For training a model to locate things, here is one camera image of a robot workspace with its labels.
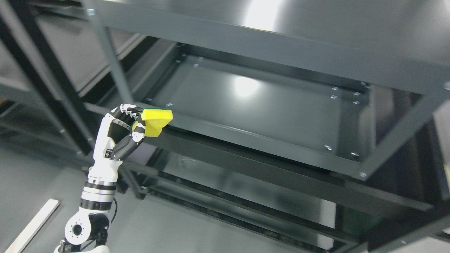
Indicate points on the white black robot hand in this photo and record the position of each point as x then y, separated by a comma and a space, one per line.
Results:
121, 132

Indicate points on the green yellow sponge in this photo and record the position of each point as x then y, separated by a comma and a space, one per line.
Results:
150, 122

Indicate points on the dark metal shelf rack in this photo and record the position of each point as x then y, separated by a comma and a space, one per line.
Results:
330, 98

